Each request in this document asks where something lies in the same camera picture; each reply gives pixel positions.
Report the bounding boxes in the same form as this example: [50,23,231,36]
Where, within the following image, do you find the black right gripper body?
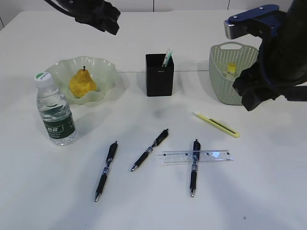
[233,61,285,111]

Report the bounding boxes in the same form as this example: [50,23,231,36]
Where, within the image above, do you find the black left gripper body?
[57,0,120,35]

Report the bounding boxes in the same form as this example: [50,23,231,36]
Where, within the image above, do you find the yellow pear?
[69,66,97,98]

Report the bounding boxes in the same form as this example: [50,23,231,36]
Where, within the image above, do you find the green utility knife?
[162,48,173,67]

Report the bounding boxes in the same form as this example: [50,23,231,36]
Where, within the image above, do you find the clear water bottle green label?
[34,72,77,146]

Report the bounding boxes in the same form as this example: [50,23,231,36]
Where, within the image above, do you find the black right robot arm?
[224,0,307,111]

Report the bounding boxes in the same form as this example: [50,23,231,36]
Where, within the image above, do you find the green woven plastic basket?
[209,42,258,105]

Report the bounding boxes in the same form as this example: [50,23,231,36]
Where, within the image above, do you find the yellow utility knife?
[193,112,240,138]

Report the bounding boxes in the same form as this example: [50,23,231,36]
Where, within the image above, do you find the green wavy glass plate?
[46,56,119,104]

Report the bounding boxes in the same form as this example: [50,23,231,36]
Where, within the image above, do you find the clear plastic ruler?
[157,150,234,165]

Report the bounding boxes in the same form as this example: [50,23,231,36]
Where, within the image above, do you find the right black gel pen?
[189,139,201,197]

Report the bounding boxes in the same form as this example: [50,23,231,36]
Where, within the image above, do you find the black gel pen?
[189,139,201,197]
[94,141,118,202]
[130,128,169,172]

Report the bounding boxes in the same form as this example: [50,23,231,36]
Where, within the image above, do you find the black square pen holder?
[145,54,174,97]

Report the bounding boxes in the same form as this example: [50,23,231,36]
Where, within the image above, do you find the middle black gel pen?
[130,128,169,172]

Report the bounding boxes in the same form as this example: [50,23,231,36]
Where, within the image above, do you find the left black gel pen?
[94,141,118,202]

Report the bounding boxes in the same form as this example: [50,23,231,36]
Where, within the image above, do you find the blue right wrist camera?
[224,4,286,39]

